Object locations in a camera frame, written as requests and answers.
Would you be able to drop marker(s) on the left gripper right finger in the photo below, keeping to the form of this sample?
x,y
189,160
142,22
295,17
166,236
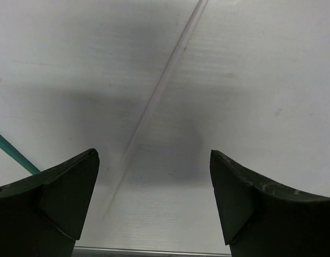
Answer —
x,y
261,217

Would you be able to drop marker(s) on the aluminium table frame rail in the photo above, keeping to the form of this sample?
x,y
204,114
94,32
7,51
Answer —
x,y
96,251

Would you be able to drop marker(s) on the teal chopstick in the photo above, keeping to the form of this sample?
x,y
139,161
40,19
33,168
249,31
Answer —
x,y
17,156

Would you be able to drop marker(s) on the white chopstick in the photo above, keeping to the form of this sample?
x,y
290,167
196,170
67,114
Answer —
x,y
152,103

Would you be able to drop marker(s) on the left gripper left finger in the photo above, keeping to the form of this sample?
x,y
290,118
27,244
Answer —
x,y
44,214

